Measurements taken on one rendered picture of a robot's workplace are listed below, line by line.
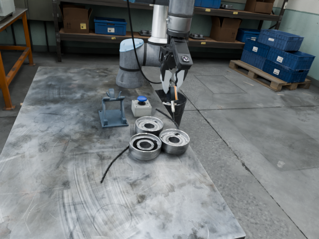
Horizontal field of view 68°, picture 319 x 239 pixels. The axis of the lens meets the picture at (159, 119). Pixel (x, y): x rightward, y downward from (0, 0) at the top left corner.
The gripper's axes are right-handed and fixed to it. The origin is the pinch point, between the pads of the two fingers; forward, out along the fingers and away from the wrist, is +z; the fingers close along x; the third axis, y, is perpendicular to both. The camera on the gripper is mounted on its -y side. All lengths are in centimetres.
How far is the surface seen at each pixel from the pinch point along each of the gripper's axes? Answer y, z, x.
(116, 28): 341, 41, -43
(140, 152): -15.6, 13.4, 14.7
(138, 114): 11.6, 15.7, 7.8
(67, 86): 47, 17, 35
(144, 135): -6.5, 13.4, 10.7
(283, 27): 333, 19, -383
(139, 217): -35.7, 16.7, 20.0
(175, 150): -15.3, 14.4, 2.4
